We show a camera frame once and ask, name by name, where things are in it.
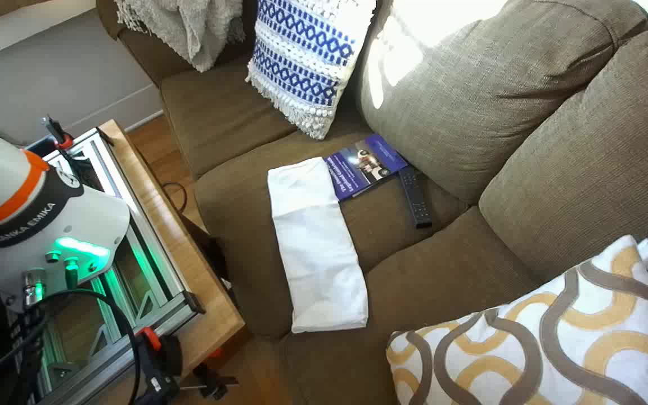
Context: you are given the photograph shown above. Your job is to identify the white towel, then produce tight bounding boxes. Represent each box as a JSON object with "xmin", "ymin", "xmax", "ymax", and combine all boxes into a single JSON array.
[{"xmin": 268, "ymin": 157, "xmax": 368, "ymax": 333}]

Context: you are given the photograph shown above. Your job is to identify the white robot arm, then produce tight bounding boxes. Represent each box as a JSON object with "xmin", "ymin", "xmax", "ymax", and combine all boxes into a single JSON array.
[{"xmin": 0, "ymin": 137, "xmax": 130, "ymax": 310}]

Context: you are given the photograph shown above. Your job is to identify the blue book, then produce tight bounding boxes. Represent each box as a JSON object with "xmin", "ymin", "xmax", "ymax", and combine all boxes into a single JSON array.
[{"xmin": 324, "ymin": 133, "xmax": 406, "ymax": 200}]

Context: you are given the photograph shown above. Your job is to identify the black remote control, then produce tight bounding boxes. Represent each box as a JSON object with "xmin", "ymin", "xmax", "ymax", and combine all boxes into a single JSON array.
[{"xmin": 398, "ymin": 168, "xmax": 431, "ymax": 229}]

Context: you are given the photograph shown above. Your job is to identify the blue white woven pillow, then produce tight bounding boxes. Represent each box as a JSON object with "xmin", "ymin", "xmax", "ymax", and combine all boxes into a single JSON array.
[{"xmin": 247, "ymin": 0, "xmax": 375, "ymax": 140}]

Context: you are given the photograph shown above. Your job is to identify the wooden side table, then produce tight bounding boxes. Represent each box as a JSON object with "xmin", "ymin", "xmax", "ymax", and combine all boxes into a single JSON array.
[{"xmin": 98, "ymin": 122, "xmax": 244, "ymax": 375}]

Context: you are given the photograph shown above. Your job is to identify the brown fabric sofa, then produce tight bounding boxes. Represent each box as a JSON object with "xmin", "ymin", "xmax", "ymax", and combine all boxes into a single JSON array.
[{"xmin": 126, "ymin": 0, "xmax": 648, "ymax": 405}]

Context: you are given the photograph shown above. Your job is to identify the cream knitted blanket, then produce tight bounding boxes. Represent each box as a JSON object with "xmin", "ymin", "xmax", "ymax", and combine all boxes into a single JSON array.
[{"xmin": 115, "ymin": 0, "xmax": 243, "ymax": 73}]

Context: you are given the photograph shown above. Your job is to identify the black orange clamp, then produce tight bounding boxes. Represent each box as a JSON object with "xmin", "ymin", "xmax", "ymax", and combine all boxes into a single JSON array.
[{"xmin": 132, "ymin": 328, "xmax": 235, "ymax": 405}]

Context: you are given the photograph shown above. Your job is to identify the wavy pattern yellow grey pillow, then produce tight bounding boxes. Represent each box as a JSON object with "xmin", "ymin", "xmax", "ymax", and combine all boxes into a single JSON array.
[{"xmin": 387, "ymin": 237, "xmax": 648, "ymax": 405}]

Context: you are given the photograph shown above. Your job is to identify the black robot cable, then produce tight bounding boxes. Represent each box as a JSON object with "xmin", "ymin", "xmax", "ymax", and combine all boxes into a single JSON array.
[{"xmin": 0, "ymin": 289, "xmax": 146, "ymax": 405}]

